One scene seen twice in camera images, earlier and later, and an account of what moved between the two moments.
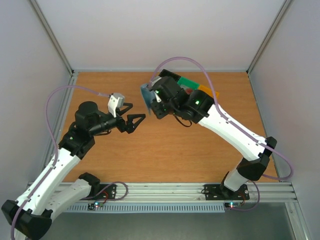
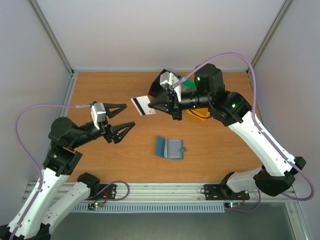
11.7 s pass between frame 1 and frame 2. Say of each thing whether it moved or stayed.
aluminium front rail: stayed
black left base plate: stayed
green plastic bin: stayed
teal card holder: moved
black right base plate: stayed
